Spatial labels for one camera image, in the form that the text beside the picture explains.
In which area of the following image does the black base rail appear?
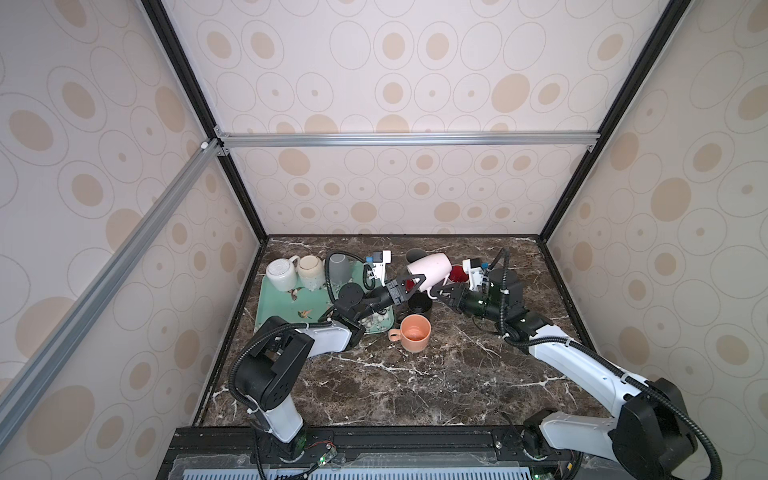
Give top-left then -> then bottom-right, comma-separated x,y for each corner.
155,423 -> 676,480

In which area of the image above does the aluminium left rail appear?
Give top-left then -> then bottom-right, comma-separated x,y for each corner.
1,138 -> 223,448

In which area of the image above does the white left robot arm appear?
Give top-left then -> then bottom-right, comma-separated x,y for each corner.
228,274 -> 427,445

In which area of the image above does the aluminium back rail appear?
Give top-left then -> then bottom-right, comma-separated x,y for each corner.
221,130 -> 600,148

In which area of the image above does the large grey mug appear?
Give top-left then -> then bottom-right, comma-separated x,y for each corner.
405,248 -> 427,263

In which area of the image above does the pink mug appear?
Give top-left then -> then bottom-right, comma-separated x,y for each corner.
407,253 -> 452,300

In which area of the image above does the black corner frame post right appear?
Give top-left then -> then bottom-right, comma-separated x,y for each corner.
539,0 -> 692,246

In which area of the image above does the cream and peach mug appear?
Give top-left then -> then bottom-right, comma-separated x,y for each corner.
388,314 -> 432,353

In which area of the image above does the black corner frame post left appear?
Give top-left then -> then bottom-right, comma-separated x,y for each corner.
140,0 -> 269,244

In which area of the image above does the aluminium rail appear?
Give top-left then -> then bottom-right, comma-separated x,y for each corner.
221,130 -> 600,148
1,138 -> 223,448

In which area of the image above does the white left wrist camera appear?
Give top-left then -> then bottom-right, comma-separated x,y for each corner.
362,250 -> 392,290

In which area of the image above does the black corner frame post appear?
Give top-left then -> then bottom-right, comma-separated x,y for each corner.
539,0 -> 692,246
140,0 -> 269,244

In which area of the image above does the red mug black handle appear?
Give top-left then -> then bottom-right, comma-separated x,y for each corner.
448,265 -> 469,283

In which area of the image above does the cream speckled mug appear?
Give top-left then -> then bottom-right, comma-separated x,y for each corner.
297,255 -> 326,291

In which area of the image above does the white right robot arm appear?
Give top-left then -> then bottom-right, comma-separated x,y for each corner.
428,268 -> 723,479

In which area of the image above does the white ribbed mug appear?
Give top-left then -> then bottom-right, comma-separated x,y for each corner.
266,255 -> 300,292

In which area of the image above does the small grey mug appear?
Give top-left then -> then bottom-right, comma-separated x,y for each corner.
326,253 -> 353,287

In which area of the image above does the green floral tray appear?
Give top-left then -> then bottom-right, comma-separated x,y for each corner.
254,260 -> 396,334

